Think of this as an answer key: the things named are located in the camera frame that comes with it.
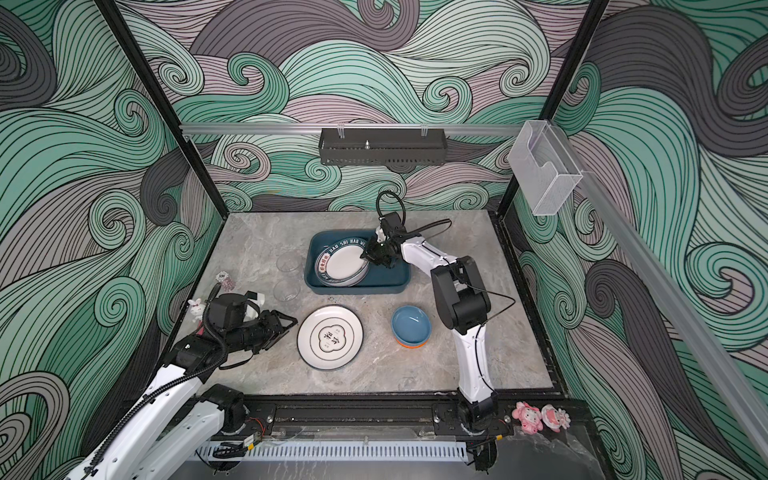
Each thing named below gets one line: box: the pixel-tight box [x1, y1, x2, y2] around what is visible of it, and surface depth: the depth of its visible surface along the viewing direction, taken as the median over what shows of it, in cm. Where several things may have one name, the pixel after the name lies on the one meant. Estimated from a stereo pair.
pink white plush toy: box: [541, 404, 571, 433], surface depth 73 cm
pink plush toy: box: [512, 401, 543, 435], surface depth 73 cm
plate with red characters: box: [314, 240, 343, 288], surface depth 102 cm
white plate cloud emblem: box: [297, 304, 364, 370], surface depth 87 cm
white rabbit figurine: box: [187, 298, 205, 322], surface depth 87 cm
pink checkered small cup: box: [216, 270, 236, 293], surface depth 97 cm
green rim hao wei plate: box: [314, 238, 369, 287], surface depth 103 cm
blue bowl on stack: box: [391, 305, 432, 345], surface depth 84 cm
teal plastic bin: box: [304, 229, 349, 295], surface depth 101 cm
